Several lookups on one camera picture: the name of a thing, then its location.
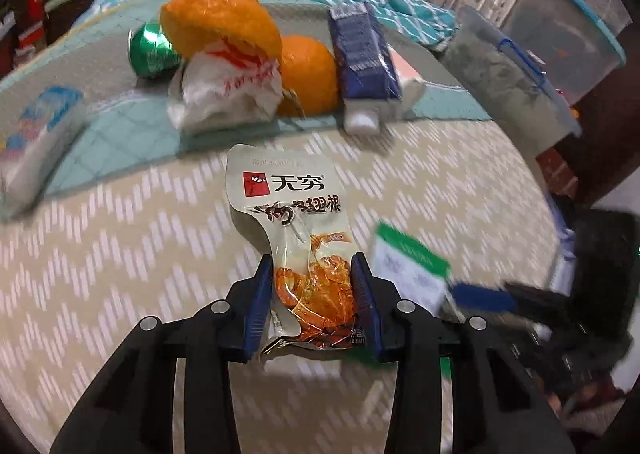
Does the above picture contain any beige snack packet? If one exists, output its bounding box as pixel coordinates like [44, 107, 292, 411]
[226, 144, 361, 360]

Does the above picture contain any cluttered grey storage shelf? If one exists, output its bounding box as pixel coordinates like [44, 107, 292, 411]
[0, 0, 111, 79]

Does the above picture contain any dark blue drink carton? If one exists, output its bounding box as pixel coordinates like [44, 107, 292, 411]
[327, 4, 403, 135]

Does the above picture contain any clear storage box teal lid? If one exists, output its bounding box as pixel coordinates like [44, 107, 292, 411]
[502, 0, 626, 104]

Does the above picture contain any green and white card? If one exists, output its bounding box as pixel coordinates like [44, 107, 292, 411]
[372, 221, 451, 319]

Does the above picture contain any orange fruit left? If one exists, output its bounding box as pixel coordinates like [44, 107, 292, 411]
[160, 0, 283, 59]

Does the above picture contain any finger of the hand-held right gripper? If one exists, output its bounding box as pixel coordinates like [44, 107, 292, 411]
[447, 281, 571, 329]

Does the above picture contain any green drink can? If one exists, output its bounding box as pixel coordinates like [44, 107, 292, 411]
[129, 21, 183, 80]

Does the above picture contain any blue and white tissue pack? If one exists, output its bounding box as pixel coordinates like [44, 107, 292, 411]
[0, 86, 86, 215]

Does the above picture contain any whole orange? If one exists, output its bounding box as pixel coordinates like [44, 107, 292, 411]
[277, 35, 341, 117]

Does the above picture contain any crumpled white plastic wrapper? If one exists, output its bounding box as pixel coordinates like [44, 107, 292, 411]
[167, 38, 285, 135]

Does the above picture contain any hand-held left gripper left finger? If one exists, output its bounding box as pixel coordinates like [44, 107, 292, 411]
[50, 254, 273, 454]

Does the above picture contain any grey storage box blue handle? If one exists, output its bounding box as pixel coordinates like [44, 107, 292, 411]
[442, 6, 583, 159]

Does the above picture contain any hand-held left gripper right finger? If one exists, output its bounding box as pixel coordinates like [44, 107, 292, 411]
[350, 254, 576, 454]

